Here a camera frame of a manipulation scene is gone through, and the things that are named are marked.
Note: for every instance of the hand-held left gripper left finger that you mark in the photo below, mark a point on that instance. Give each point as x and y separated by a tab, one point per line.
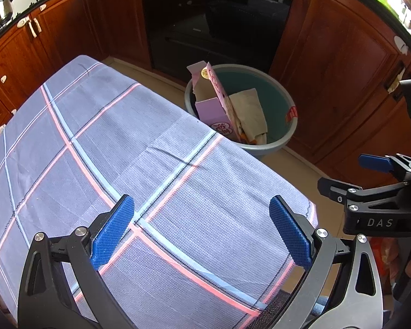
113	236

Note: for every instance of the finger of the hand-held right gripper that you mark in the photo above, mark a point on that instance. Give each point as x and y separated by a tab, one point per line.
339	191
373	162

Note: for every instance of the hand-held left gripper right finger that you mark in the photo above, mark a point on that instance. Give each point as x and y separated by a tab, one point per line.
291	233

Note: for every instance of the teal trash bin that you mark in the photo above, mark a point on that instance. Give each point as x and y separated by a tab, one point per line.
281	109

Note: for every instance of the orange peel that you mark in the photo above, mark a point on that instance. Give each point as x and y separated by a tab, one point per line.
251	140

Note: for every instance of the beige paper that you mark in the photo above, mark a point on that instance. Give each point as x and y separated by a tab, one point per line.
250	109

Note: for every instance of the pink cartoon snack box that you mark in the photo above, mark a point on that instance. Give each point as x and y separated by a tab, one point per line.
212	109

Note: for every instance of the orange plastic bag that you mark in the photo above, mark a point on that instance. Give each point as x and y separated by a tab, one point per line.
383	260

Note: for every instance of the blue plaid tablecloth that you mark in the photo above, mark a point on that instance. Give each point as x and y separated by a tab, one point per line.
140	150

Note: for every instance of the brown wooden kitchen cabinet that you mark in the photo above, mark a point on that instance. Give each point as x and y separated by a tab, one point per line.
328	58

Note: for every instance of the black built-in oven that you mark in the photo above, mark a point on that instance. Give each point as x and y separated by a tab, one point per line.
219	24

